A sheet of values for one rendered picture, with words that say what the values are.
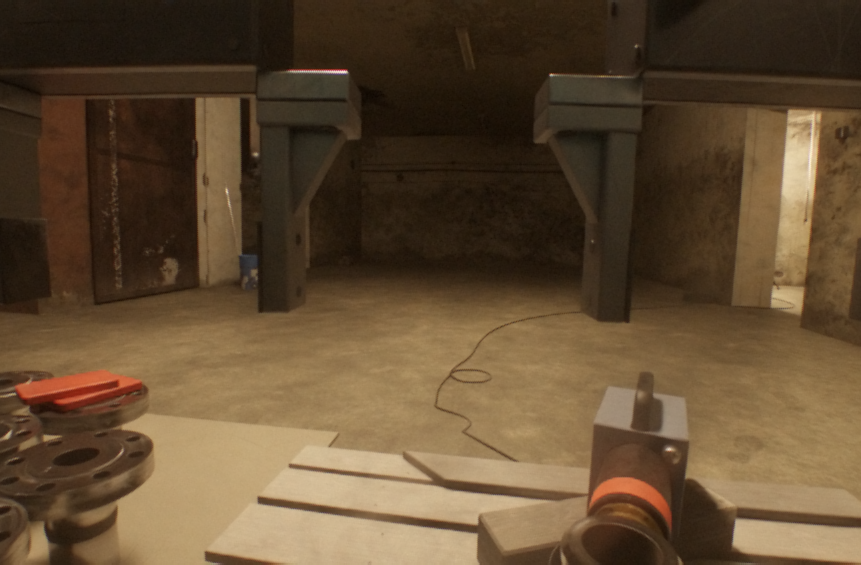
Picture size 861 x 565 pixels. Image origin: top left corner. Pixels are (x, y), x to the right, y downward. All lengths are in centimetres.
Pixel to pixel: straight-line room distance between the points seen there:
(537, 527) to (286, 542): 44
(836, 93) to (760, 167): 563
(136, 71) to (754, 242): 577
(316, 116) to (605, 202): 13
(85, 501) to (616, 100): 98
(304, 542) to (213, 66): 83
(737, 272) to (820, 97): 554
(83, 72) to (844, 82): 31
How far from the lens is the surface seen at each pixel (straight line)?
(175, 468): 156
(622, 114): 21
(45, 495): 102
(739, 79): 23
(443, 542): 93
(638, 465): 74
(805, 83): 25
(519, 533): 81
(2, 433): 132
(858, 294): 30
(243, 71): 22
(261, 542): 96
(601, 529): 57
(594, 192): 21
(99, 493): 102
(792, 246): 902
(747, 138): 588
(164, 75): 24
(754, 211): 585
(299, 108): 21
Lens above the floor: 69
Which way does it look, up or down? 6 degrees down
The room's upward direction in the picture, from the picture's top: 1 degrees clockwise
